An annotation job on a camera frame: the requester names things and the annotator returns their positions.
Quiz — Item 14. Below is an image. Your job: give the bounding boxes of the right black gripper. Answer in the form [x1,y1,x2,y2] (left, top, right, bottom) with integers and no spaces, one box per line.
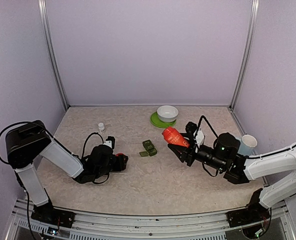
[168,133,227,172]

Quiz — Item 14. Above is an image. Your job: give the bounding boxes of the red cylindrical container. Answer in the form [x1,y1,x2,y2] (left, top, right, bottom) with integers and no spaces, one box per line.
[162,126,190,148]

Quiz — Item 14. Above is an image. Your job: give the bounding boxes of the small white pill bottle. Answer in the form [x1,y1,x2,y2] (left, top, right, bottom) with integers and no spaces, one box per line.
[98,122,105,134]

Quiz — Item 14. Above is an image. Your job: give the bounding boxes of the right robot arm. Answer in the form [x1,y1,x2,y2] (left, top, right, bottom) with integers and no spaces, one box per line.
[167,132,296,222]

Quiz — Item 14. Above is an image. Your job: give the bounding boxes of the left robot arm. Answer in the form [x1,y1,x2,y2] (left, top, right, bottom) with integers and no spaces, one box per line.
[5,120,128,223]

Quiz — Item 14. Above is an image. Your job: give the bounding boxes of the white ceramic bowl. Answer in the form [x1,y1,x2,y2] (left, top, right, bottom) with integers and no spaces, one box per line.
[156,105,179,123]

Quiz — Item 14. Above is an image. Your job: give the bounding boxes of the green plate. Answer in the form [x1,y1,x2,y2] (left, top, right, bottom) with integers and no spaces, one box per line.
[150,111,176,129]

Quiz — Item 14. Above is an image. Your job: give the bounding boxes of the light blue mug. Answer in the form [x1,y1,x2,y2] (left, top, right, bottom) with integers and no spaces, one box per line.
[237,134,258,156]

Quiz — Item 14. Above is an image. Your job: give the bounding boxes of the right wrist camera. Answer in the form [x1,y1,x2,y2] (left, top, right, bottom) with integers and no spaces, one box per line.
[185,121,205,147]

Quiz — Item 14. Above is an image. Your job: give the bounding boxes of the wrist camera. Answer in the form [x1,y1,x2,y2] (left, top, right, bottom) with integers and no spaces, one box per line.
[103,136,116,150]
[185,121,205,147]

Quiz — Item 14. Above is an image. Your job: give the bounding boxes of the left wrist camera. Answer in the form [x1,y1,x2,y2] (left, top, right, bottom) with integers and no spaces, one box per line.
[103,136,116,150]

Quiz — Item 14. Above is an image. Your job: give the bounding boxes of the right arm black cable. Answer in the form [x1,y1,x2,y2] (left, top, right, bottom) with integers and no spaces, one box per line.
[197,115,220,138]

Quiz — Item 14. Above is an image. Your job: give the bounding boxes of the front aluminium rail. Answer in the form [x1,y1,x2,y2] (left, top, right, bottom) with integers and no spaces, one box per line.
[3,198,296,240]

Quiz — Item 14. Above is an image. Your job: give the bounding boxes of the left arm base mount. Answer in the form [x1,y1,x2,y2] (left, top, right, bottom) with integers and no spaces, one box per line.
[31,192,76,229]

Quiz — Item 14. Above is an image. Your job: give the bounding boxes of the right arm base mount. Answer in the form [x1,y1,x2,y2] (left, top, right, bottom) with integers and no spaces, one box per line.
[226,188,271,228]

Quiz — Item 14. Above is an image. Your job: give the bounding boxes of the right aluminium frame post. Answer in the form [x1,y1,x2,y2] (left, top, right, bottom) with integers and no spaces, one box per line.
[229,0,260,112]

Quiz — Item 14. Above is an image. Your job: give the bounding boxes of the aluminium frame post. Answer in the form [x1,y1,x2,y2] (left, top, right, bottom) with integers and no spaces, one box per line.
[38,0,70,111]
[229,0,260,112]

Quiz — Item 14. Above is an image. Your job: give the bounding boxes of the left aluminium frame post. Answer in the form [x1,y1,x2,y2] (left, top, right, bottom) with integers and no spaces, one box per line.
[38,0,70,111]

